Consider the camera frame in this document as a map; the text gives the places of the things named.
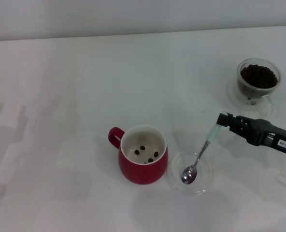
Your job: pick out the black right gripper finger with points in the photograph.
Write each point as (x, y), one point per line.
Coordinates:
(227, 120)

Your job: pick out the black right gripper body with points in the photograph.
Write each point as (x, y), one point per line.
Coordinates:
(266, 133)

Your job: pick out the small portion of coffee beans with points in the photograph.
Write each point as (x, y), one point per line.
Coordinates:
(142, 147)

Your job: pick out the coffee beans pile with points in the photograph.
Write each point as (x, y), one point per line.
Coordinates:
(257, 75)

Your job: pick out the clear glass saucer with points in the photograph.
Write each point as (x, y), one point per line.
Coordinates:
(232, 96)

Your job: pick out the small clear glass dish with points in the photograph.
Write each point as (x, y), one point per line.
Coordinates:
(205, 178)

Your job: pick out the red ceramic mug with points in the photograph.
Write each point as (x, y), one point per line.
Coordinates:
(143, 174)

